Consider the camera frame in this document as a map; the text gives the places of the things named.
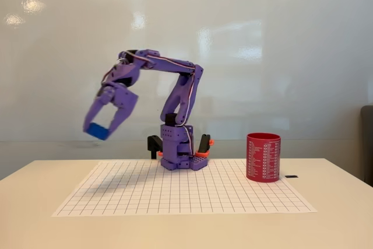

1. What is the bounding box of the blue toy brick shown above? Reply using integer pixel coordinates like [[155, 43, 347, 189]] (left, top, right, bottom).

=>
[[84, 122, 110, 141]]

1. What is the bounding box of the red cup white print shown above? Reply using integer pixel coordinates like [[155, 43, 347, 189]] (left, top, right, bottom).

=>
[[246, 132, 281, 184]]

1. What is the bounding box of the black orange table clamp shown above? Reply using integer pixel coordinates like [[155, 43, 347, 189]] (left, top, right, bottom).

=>
[[147, 134, 164, 160], [194, 134, 216, 157]]

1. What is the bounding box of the white grid paper sheet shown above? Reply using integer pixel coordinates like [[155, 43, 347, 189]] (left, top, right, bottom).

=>
[[51, 160, 318, 218]]

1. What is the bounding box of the red white servo cable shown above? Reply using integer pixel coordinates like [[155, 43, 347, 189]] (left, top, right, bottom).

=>
[[174, 56, 200, 157]]

